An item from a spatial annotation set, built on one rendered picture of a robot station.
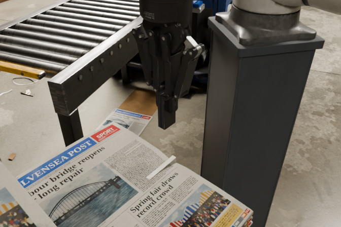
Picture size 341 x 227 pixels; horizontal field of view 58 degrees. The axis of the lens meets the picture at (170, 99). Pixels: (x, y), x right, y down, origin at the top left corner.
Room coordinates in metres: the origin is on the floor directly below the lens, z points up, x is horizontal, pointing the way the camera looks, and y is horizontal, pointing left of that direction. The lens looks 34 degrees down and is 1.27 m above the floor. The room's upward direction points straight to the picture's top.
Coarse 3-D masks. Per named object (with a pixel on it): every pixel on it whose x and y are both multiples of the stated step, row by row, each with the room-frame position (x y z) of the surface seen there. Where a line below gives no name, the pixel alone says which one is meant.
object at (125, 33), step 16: (128, 32) 1.18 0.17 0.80; (96, 48) 1.03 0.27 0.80; (112, 48) 1.06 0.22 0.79; (128, 48) 1.17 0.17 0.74; (80, 64) 0.90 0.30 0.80; (96, 64) 0.96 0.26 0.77; (112, 64) 1.05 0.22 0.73; (48, 80) 0.80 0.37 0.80; (64, 80) 0.80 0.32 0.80; (80, 80) 0.86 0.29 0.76; (96, 80) 0.94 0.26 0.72; (64, 96) 0.79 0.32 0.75; (80, 96) 0.85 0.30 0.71; (64, 112) 0.78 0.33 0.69
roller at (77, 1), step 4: (72, 0) 1.64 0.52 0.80; (76, 0) 1.63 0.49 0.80; (80, 0) 1.63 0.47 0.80; (80, 4) 1.61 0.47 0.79; (84, 4) 1.60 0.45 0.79; (88, 4) 1.59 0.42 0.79; (92, 4) 1.59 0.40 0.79; (96, 4) 1.58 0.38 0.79; (100, 4) 1.57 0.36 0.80; (104, 4) 1.57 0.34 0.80; (108, 4) 1.56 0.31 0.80; (112, 4) 1.56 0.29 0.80; (112, 8) 1.54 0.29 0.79; (116, 8) 1.53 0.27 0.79; (120, 8) 1.52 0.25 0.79; (124, 8) 1.52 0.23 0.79; (128, 8) 1.51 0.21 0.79; (132, 8) 1.51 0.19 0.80; (136, 8) 1.50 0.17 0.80
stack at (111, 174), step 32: (64, 160) 0.44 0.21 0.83; (96, 160) 0.44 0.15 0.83; (128, 160) 0.44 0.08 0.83; (160, 160) 0.44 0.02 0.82; (32, 192) 0.36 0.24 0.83; (64, 192) 0.36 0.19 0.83; (96, 192) 0.36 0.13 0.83; (128, 192) 0.36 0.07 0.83; (160, 192) 0.36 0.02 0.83; (192, 192) 0.36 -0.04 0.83; (224, 192) 0.36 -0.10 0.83; (64, 224) 0.30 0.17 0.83; (96, 224) 0.30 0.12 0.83; (128, 224) 0.30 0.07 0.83; (160, 224) 0.30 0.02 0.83; (192, 224) 0.30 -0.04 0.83; (224, 224) 0.30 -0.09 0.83
